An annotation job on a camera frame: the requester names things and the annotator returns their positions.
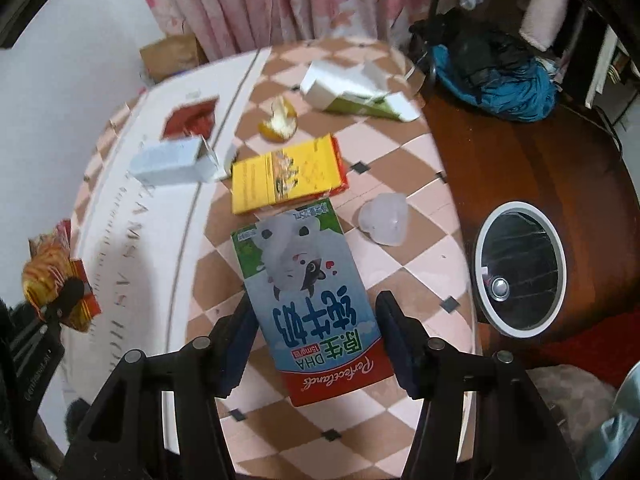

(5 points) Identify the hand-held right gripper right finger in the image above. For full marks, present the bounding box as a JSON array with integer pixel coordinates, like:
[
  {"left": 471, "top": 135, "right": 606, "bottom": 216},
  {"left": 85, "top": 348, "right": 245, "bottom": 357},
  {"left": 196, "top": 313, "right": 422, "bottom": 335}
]
[{"left": 375, "top": 290, "right": 577, "bottom": 480}]

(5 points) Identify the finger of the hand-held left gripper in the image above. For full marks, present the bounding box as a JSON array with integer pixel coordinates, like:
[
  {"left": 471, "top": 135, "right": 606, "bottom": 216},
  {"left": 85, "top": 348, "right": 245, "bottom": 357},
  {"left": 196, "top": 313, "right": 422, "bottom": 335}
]
[{"left": 39, "top": 280, "right": 86, "bottom": 328}]

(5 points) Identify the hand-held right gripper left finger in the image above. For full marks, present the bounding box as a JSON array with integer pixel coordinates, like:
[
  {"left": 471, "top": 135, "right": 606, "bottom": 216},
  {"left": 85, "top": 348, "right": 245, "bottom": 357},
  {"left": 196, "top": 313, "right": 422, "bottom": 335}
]
[{"left": 59, "top": 292, "right": 261, "bottom": 480}]

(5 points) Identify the red and yellow snack wrapper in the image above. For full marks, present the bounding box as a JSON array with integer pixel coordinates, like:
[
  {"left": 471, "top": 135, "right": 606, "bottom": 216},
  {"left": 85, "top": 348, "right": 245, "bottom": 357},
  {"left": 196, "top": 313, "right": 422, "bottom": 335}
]
[{"left": 21, "top": 220, "right": 103, "bottom": 333}]

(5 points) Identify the blue and red milk carton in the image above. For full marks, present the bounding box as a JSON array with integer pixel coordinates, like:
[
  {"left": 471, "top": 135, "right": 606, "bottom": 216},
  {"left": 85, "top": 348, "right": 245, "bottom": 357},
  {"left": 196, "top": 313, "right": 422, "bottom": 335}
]
[{"left": 230, "top": 198, "right": 397, "bottom": 408}]

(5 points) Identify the white bin with black liner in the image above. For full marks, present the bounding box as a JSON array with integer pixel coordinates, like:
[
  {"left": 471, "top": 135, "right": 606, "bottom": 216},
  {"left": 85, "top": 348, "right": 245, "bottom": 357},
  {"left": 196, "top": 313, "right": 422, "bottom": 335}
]
[{"left": 473, "top": 201, "right": 568, "bottom": 338}]

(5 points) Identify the white printed table runner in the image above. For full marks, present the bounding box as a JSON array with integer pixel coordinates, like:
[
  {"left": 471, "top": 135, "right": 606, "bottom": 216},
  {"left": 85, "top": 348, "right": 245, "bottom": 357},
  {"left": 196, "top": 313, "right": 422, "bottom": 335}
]
[{"left": 60, "top": 47, "right": 273, "bottom": 461}]

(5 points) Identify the clear plastic cup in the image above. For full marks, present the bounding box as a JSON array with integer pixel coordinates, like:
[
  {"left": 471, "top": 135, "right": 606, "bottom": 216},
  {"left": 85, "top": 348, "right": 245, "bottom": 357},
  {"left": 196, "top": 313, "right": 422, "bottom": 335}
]
[{"left": 357, "top": 192, "right": 410, "bottom": 247}]

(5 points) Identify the small white cardboard box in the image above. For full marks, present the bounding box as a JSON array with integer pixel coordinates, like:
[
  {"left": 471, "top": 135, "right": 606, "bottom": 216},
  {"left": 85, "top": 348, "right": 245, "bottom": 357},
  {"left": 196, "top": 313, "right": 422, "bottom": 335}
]
[{"left": 130, "top": 134, "right": 228, "bottom": 186}]

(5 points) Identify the yellow cardboard box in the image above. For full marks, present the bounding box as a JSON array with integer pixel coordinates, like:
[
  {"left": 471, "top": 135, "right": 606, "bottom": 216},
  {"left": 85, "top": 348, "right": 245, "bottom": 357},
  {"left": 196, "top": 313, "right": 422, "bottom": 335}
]
[{"left": 231, "top": 132, "right": 351, "bottom": 216}]

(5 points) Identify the pink and brown chequered tablecloth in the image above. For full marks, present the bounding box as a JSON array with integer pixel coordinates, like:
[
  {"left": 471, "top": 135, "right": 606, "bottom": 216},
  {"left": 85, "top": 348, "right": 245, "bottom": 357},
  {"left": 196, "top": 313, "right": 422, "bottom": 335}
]
[{"left": 70, "top": 39, "right": 477, "bottom": 463}]

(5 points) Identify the red flat packet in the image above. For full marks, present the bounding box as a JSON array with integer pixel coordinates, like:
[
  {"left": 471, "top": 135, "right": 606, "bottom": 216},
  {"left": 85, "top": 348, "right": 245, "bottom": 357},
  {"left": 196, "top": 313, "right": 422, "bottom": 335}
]
[{"left": 161, "top": 100, "right": 220, "bottom": 142}]

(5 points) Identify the person's light blue clothing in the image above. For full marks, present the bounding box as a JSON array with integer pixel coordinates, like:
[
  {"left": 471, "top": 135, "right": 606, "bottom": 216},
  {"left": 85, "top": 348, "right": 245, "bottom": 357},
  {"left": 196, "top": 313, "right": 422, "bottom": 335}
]
[{"left": 580, "top": 360, "right": 640, "bottom": 480}]

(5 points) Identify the orange peel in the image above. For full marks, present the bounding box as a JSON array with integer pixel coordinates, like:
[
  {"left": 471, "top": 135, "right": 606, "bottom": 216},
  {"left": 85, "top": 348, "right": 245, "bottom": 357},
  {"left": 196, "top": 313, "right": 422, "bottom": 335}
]
[{"left": 257, "top": 96, "right": 299, "bottom": 145}]

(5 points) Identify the brown cardboard box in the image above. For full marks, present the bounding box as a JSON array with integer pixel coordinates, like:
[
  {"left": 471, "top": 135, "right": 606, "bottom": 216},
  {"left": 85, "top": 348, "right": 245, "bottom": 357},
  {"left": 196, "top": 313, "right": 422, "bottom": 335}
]
[{"left": 139, "top": 34, "right": 203, "bottom": 83}]

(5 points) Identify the torn white and green box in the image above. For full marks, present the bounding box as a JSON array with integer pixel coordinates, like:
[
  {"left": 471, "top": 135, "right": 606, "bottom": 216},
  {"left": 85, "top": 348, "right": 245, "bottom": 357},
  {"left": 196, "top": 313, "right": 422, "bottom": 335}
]
[{"left": 299, "top": 59, "right": 422, "bottom": 124}]

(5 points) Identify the blue and black clothing pile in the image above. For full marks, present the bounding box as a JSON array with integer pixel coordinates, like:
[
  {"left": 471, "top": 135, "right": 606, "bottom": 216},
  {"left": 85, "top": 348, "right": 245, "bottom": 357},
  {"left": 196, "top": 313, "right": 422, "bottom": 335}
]
[{"left": 409, "top": 7, "right": 558, "bottom": 123}]

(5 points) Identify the pink floral curtain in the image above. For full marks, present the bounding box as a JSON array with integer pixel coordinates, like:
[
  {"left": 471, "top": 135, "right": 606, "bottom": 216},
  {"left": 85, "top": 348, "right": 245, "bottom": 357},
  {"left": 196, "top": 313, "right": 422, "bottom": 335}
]
[{"left": 129, "top": 0, "right": 471, "bottom": 63}]

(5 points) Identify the pink towel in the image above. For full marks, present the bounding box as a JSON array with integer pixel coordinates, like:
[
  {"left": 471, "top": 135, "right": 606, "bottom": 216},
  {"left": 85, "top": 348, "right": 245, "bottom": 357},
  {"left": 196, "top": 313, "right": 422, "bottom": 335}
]
[{"left": 517, "top": 0, "right": 576, "bottom": 52}]

